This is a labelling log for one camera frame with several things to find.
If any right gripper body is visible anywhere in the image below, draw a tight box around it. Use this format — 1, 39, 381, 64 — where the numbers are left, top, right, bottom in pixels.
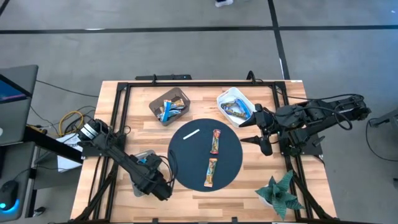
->
262, 107, 282, 139

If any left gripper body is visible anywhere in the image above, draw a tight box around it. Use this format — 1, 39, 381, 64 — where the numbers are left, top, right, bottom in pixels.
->
145, 153, 164, 172

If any blue wrapper granola bar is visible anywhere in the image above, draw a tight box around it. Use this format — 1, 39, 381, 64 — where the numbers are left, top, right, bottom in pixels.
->
235, 98, 252, 121
163, 99, 172, 122

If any red and green granola bar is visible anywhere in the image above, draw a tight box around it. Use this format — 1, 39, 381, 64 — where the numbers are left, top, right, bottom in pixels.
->
210, 129, 221, 155

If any orange wrapper granola bar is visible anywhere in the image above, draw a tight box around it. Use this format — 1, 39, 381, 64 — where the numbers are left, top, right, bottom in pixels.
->
203, 157, 218, 189

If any orange and brown granola bar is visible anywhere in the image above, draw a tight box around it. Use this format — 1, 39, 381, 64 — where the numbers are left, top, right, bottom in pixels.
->
171, 98, 186, 110

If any light grey plastic bin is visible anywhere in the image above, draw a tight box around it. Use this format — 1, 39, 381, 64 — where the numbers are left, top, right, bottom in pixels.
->
127, 149, 165, 198

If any white plastic bin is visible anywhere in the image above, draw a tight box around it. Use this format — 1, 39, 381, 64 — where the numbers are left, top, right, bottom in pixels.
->
216, 86, 259, 129

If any dark blue round woven mat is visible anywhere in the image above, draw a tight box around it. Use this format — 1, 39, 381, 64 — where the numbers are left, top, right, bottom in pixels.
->
167, 118, 243, 192

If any white tape strip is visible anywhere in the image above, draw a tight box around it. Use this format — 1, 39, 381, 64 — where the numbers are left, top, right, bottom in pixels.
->
182, 128, 201, 141

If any green artificial succulent plant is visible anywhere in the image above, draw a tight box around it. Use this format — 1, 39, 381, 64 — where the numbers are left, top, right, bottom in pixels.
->
254, 170, 307, 221

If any white plant pot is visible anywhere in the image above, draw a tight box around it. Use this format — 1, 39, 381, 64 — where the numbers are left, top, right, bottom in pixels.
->
259, 192, 274, 208

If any white paper sheet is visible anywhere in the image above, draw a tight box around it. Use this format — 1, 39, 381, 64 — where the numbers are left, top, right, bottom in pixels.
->
57, 133, 85, 172

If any black desk beam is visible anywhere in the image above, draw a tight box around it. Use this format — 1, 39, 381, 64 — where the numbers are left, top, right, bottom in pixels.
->
24, 126, 84, 164

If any grey stand base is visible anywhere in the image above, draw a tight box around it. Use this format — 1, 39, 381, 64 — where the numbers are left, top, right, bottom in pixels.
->
368, 108, 398, 128

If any grey desk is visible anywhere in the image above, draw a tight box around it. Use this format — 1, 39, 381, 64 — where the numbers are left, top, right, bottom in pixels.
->
0, 141, 35, 223

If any grey laptop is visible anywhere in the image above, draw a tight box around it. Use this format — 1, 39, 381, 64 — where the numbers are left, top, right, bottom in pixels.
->
0, 64, 39, 147

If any black computer mouse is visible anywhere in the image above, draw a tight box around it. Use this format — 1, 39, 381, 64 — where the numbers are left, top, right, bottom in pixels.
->
0, 179, 20, 215

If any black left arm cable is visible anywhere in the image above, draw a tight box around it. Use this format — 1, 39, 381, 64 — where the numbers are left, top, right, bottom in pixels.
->
160, 149, 178, 187

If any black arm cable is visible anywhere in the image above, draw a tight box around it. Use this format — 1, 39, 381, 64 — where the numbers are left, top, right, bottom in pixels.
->
284, 93, 364, 131
160, 149, 178, 187

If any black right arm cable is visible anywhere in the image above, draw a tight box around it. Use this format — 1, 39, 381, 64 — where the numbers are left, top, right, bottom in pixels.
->
284, 93, 364, 131

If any black aluminium table frame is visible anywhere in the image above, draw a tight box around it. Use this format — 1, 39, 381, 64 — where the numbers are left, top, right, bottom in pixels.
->
73, 80, 338, 224

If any yellow cable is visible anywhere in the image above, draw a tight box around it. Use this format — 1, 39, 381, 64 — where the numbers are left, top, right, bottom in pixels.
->
58, 110, 85, 133

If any black bar mount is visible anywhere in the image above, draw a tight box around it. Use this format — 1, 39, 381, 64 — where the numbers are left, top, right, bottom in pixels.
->
135, 73, 193, 82

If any black floor cable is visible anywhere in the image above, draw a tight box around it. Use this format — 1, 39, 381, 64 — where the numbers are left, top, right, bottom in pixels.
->
35, 79, 100, 98
365, 121, 398, 162

